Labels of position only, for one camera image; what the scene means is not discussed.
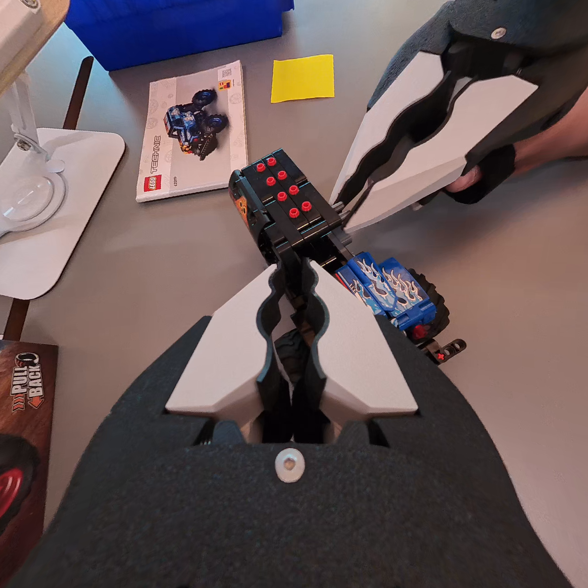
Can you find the person's right hand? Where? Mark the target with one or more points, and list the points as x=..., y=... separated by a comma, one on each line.
x=556, y=142

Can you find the lego set box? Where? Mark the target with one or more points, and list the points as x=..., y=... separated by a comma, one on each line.
x=27, y=413

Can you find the lego monster truck model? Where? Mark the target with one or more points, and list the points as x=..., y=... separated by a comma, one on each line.
x=317, y=220

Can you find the yellow paper note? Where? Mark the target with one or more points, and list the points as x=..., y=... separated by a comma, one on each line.
x=303, y=78

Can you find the wooden board with instruction sheet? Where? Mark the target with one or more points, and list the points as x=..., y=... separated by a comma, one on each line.
x=27, y=36

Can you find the lego instruction booklet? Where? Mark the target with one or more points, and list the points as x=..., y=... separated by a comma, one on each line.
x=193, y=138

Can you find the white stand with clear post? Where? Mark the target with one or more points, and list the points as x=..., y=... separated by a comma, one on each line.
x=69, y=206

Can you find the blue storage bin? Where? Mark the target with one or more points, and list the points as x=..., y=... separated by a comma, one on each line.
x=183, y=32

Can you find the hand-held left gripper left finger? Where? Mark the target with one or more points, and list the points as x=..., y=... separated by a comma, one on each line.
x=220, y=363

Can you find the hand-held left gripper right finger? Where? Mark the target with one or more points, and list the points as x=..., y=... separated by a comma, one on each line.
x=358, y=363

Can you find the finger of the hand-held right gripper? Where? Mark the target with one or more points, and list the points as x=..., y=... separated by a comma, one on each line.
x=459, y=128
x=395, y=92

